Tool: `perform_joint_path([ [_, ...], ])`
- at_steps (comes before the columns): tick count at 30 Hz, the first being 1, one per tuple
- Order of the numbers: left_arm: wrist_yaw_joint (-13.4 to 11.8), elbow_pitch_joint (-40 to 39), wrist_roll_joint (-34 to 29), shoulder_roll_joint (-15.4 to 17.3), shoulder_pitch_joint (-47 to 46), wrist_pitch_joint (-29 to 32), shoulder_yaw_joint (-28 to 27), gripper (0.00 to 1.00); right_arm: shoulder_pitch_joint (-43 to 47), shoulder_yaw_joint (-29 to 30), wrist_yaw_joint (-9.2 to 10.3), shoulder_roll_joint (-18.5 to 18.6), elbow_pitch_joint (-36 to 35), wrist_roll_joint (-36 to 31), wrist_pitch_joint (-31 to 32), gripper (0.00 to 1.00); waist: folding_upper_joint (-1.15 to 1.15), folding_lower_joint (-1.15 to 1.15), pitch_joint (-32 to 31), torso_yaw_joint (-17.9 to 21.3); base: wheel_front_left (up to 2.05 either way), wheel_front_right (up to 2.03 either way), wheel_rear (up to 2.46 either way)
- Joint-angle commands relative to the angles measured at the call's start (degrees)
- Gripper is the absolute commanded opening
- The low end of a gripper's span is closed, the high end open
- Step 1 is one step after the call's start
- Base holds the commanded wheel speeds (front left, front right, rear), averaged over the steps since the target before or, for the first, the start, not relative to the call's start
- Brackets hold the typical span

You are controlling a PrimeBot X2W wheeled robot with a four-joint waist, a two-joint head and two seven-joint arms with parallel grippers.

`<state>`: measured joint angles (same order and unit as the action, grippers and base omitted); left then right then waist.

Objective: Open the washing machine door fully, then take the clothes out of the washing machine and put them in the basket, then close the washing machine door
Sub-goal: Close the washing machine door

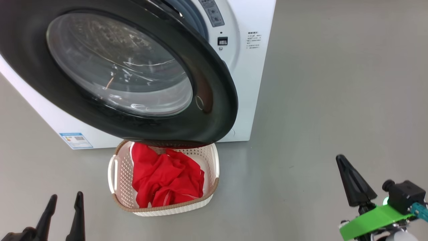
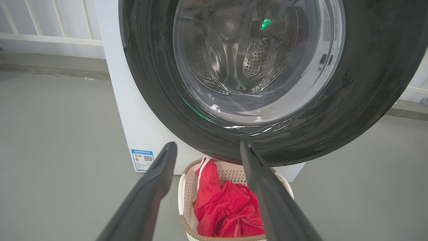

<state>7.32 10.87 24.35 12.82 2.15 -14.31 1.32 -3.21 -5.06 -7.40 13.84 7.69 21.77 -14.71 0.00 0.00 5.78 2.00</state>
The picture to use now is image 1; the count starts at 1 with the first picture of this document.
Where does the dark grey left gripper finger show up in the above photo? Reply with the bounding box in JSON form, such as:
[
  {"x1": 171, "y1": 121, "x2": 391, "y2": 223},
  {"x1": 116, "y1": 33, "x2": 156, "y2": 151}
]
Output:
[
  {"x1": 33, "y1": 194, "x2": 58, "y2": 241},
  {"x1": 65, "y1": 191, "x2": 86, "y2": 241}
]

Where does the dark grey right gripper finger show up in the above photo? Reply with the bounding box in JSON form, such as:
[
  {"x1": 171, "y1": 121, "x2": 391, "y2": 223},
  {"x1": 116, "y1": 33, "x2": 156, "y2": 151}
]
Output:
[{"x1": 336, "y1": 154, "x2": 378, "y2": 208}]

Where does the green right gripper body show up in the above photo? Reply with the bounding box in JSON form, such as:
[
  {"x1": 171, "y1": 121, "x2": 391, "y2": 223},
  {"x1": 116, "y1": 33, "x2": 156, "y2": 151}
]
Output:
[{"x1": 339, "y1": 202, "x2": 414, "y2": 241}]

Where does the large red garment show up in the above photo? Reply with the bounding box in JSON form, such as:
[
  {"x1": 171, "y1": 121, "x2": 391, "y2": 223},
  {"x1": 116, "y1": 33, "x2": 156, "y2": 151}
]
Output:
[{"x1": 129, "y1": 142, "x2": 205, "y2": 209}]

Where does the black-rimmed glass washer door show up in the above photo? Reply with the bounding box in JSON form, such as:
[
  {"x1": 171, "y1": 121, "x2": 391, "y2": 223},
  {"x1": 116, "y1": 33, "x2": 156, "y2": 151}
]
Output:
[{"x1": 0, "y1": 0, "x2": 239, "y2": 148}]

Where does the cream perforated laundry basket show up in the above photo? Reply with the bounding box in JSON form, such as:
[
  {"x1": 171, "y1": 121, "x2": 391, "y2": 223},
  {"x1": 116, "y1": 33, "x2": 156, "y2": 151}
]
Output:
[{"x1": 107, "y1": 140, "x2": 220, "y2": 217}]

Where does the white front-load washing machine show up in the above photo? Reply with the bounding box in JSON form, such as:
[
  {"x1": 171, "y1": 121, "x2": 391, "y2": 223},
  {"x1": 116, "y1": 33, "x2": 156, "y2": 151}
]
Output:
[{"x1": 0, "y1": 0, "x2": 277, "y2": 150}]

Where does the grey rubber door gasket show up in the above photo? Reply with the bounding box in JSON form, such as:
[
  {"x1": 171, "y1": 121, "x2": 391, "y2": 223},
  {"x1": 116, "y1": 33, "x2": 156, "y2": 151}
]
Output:
[{"x1": 164, "y1": 0, "x2": 210, "y2": 39}]

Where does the blue energy label sticker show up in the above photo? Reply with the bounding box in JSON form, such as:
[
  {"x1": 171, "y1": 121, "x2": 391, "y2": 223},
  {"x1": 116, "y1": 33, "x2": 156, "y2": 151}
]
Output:
[{"x1": 59, "y1": 133, "x2": 94, "y2": 150}]

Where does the grey warning sticker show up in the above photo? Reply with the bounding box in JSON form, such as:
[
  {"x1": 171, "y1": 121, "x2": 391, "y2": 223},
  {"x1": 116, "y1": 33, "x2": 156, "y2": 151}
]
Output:
[{"x1": 199, "y1": 0, "x2": 225, "y2": 27}]

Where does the teal right camera connector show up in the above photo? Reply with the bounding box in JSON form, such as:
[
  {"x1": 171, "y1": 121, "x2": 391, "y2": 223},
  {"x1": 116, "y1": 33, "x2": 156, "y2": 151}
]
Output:
[{"x1": 410, "y1": 202, "x2": 428, "y2": 222}]

